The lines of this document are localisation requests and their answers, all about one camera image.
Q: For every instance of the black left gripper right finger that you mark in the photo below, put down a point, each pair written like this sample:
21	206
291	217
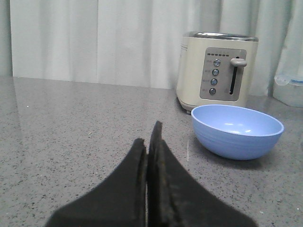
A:
176	199

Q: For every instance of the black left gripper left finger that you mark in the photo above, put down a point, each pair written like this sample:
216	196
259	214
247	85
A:
119	201

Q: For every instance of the blue bowl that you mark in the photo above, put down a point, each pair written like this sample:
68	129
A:
235	132

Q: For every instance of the cream toaster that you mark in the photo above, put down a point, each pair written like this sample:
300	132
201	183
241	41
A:
215	68

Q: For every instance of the clear plastic container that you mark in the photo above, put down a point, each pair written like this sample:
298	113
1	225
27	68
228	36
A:
288	80

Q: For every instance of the white curtain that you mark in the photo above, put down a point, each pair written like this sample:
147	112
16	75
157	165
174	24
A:
137	42

